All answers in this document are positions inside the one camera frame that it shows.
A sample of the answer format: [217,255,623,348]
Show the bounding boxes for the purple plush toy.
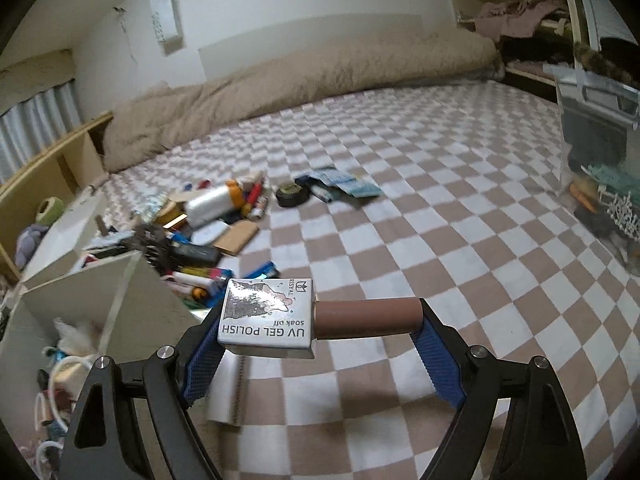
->
[14,224,51,268]

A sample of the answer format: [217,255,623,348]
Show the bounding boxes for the checkered bed sheet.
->
[20,77,640,480]

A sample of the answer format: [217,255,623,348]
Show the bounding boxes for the brown hair claw clip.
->
[134,225,173,273]

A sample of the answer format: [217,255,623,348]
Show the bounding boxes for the beige quilted duvet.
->
[102,27,503,173]

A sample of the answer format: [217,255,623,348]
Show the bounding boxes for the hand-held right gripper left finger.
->
[62,307,228,480]

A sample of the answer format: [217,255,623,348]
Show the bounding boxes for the white curtain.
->
[0,82,83,183]

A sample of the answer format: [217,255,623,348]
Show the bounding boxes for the beige printed valance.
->
[0,50,76,108]

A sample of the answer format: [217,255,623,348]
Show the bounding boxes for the white plastic ring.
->
[34,389,67,427]

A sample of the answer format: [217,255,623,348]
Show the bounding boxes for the white cotton bag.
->
[52,317,101,356]

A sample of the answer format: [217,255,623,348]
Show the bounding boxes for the white spool with orange cap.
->
[185,181,247,228]

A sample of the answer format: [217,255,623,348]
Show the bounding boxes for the white storage box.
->
[0,250,221,480]

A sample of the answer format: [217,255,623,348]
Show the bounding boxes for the blue white wipes packet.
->
[295,167,382,201]

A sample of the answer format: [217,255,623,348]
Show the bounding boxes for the wooden bedside shelf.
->
[0,112,115,281]

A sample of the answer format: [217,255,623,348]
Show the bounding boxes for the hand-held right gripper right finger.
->
[410,298,587,480]

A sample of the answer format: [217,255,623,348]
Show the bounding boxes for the black rectangular case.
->
[172,242,222,267]

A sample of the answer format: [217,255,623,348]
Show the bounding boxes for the white shallow box lid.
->
[22,192,108,288]

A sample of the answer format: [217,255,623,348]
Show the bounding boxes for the white spiral notebook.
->
[207,352,247,426]

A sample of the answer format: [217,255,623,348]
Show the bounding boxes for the brown furry thing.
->
[572,42,640,86]

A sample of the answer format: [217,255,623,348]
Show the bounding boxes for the silver gel polish bottle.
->
[216,277,425,360]

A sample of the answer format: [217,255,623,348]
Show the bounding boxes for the pile of small household things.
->
[82,172,281,311]

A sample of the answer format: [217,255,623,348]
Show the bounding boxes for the white round device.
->
[192,223,232,247]

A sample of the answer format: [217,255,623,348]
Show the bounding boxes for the green patterned pouch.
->
[137,195,173,221]

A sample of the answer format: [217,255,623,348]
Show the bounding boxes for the pink clothes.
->
[472,0,568,38]

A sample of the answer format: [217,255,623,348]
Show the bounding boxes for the green tape roll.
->
[37,197,66,226]

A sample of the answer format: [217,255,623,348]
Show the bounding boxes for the cork block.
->
[214,221,260,257]

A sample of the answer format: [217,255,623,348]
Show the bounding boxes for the white slatted door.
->
[570,0,640,61]

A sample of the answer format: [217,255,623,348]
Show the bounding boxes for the clear plastic container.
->
[542,62,640,277]

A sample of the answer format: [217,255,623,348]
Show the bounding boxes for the black tape roll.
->
[276,183,310,208]

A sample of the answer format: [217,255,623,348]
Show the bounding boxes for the dark clothes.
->
[500,35,576,68]

